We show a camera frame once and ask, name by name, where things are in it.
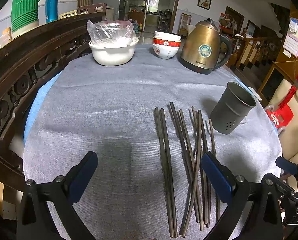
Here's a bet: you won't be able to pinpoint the grey table cloth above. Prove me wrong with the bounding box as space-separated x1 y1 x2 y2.
23 43 282 240

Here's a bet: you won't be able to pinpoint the grey metal utensil cup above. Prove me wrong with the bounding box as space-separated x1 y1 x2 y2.
210 82 256 134

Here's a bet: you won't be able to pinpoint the red white stacked bowls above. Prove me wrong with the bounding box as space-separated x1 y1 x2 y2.
153 31 181 60

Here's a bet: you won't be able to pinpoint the white chest freezer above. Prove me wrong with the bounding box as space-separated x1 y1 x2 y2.
59 5 115 22

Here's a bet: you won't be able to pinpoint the framed wall picture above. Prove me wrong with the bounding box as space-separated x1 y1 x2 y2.
197 0 212 10

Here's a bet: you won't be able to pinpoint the beige sofa armchair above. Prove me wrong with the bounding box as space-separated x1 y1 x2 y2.
279 90 298 164

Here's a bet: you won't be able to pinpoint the clear bag with bowls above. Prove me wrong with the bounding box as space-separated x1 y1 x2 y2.
87 20 138 48

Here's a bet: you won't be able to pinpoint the red plastic child chair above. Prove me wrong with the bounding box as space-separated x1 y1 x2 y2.
264 86 297 135

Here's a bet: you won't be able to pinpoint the dark wooden chair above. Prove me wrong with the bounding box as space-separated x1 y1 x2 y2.
77 3 107 21

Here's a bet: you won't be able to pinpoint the wooden stair railing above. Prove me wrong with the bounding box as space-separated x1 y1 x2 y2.
226 29 282 72

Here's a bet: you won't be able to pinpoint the white plastic basin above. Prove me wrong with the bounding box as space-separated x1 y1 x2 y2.
88 37 139 66

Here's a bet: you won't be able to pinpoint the blue table cover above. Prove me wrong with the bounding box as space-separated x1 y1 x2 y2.
23 73 61 143

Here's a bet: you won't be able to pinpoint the dark carved wooden sideboard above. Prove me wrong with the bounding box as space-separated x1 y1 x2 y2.
0 12 105 191

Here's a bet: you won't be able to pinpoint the wall calendar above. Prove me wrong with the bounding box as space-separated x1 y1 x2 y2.
283 18 298 57

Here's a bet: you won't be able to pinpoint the green thermos jug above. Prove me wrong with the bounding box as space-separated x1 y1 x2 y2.
11 0 41 39

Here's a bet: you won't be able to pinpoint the gold electric kettle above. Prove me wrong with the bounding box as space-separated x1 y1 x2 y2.
179 18 233 74

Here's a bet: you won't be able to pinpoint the blue thermos bottle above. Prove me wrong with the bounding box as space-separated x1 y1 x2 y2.
45 0 58 23

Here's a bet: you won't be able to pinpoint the wooden chair by door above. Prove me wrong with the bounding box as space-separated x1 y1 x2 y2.
178 13 192 36

